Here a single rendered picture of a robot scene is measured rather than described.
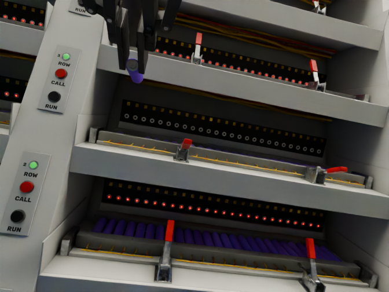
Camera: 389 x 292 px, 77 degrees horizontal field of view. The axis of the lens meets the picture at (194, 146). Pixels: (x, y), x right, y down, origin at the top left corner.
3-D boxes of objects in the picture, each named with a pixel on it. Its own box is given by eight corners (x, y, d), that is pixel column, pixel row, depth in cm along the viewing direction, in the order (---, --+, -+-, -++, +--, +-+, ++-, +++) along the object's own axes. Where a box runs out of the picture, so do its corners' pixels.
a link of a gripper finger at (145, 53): (141, 12, 27) (148, 13, 27) (142, 57, 34) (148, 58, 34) (136, 31, 26) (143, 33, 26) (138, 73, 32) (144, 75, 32)
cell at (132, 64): (140, 70, 38) (136, 55, 32) (145, 81, 38) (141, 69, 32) (129, 73, 38) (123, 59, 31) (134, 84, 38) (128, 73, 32)
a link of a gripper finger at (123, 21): (122, 28, 26) (114, 26, 26) (125, 70, 32) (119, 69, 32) (128, 8, 27) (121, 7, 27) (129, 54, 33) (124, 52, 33)
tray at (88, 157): (389, 219, 48) (402, 173, 47) (69, 171, 40) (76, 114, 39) (324, 189, 68) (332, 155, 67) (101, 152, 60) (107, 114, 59)
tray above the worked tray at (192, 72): (383, 127, 53) (401, 63, 51) (96, 68, 45) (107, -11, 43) (324, 124, 73) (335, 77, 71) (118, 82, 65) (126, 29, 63)
